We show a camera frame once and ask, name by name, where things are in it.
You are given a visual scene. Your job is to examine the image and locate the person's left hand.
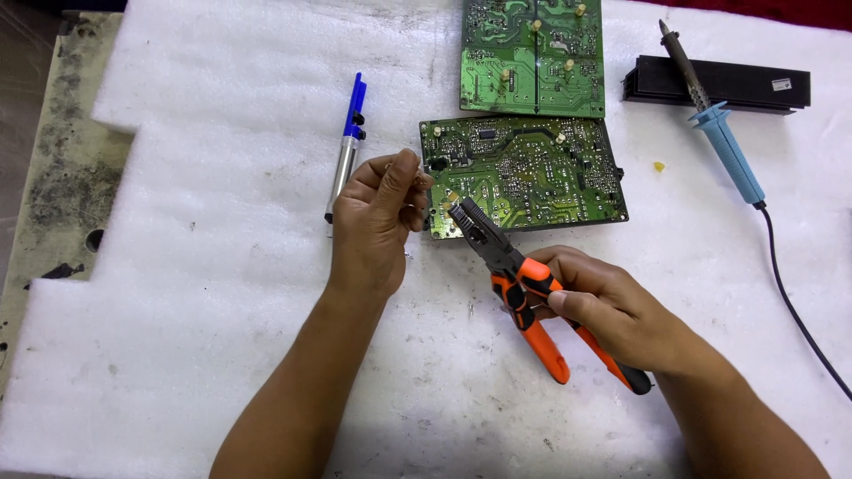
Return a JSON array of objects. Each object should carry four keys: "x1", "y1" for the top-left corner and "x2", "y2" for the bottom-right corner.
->
[{"x1": 329, "y1": 148, "x2": 435, "y2": 300}]

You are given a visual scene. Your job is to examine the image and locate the person's right hand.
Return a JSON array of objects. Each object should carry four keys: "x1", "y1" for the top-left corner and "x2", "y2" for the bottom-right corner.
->
[{"x1": 526, "y1": 245, "x2": 694, "y2": 377}]

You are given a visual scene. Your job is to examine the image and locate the orange and black pliers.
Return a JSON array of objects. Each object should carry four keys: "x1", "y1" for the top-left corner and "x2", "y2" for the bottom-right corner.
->
[{"x1": 447, "y1": 196, "x2": 655, "y2": 397}]

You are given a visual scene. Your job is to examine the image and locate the blue and silver desoldering pump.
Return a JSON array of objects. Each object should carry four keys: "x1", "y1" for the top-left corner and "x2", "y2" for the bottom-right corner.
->
[{"x1": 323, "y1": 72, "x2": 369, "y2": 227}]

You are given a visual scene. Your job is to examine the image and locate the green circuit board with notch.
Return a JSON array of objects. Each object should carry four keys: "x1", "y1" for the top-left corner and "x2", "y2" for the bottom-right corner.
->
[{"x1": 418, "y1": 114, "x2": 631, "y2": 241}]

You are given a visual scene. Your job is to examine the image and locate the white foam sheet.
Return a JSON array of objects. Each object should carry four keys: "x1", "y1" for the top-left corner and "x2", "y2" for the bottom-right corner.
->
[{"x1": 0, "y1": 0, "x2": 852, "y2": 479}]

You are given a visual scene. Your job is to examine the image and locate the green circuit board with slit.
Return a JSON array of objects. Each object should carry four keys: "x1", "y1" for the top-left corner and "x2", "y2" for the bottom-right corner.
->
[{"x1": 458, "y1": 0, "x2": 607, "y2": 120}]

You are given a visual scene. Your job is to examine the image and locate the black finned heat sink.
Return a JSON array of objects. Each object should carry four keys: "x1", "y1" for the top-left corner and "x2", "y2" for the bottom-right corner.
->
[{"x1": 622, "y1": 55, "x2": 812, "y2": 116}]

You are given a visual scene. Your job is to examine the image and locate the black soldering iron cable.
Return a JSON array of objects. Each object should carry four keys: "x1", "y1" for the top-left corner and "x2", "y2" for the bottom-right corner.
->
[{"x1": 756, "y1": 201, "x2": 852, "y2": 404}]

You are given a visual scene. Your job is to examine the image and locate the blue handled soldering iron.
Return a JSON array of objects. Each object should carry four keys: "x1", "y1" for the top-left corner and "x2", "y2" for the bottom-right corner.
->
[{"x1": 658, "y1": 19, "x2": 768, "y2": 210}]

